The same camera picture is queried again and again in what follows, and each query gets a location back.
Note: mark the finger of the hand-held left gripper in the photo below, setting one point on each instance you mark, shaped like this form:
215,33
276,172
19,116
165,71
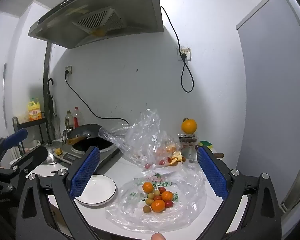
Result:
30,158
15,136

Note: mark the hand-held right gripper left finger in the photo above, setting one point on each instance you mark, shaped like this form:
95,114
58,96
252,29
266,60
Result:
85,172

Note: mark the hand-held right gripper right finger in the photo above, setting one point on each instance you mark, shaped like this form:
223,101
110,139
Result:
212,177

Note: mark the white plate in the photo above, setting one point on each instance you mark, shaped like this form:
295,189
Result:
100,187

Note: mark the mandarin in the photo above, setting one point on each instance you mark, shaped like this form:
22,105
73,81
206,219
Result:
148,187
158,205
167,195

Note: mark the small yellow fruit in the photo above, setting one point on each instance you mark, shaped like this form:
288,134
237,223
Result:
151,195
146,208
156,192
149,201

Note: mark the printed plastic bag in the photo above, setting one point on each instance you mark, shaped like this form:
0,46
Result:
130,212

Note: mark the person's right hand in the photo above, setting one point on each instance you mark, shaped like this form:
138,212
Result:
158,237

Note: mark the plain steel pot lid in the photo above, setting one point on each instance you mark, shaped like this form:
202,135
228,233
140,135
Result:
48,155

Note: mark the black metal rack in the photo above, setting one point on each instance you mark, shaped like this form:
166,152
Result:
31,123

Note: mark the silver induction cooker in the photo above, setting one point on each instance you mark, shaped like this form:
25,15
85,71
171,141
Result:
90,144

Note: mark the yellow oil bottle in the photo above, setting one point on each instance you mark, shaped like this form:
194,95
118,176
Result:
35,111

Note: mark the steel lid with brown knob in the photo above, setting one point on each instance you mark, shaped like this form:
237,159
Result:
188,153

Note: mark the yellow green sponge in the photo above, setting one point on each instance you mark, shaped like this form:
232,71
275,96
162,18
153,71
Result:
207,143

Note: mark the orange peel pile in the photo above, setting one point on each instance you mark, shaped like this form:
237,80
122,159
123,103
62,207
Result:
176,160

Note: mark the clear container of dates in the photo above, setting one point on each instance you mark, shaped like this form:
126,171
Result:
187,140

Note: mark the black umbrella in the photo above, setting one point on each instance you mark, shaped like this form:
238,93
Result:
50,105

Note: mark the orange fruit pieces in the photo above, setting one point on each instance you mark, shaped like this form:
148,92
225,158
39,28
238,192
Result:
168,150

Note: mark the red capped bottle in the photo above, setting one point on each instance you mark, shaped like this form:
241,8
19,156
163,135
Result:
76,120

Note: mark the dark glass oil bottle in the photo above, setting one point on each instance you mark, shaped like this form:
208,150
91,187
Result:
69,120

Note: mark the large orange with stem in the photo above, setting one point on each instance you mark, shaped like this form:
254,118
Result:
189,126

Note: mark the vertical metal pipe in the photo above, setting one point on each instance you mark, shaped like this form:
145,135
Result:
47,80

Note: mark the clear crumpled plastic bag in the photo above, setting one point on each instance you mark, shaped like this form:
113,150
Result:
140,135

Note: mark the white door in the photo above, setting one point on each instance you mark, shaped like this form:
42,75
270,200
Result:
270,105

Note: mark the steel range hood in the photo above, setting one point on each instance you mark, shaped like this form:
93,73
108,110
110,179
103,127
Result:
102,0

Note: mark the white wall socket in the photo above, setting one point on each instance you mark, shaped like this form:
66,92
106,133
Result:
69,68
187,52

